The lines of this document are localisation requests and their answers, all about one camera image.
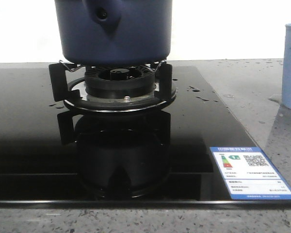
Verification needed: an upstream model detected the black right pot support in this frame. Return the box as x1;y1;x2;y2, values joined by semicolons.
49;60;177;113

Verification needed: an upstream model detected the black right gas burner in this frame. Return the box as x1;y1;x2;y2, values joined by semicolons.
84;66;155;99

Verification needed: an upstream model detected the black glass gas stove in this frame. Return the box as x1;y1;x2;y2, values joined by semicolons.
0;67;291;208

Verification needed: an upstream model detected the blue white energy label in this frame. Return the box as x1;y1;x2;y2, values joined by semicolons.
210;147;291;200

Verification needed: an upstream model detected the blue saucepan with handle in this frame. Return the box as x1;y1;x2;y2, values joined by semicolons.
55;0;172;66

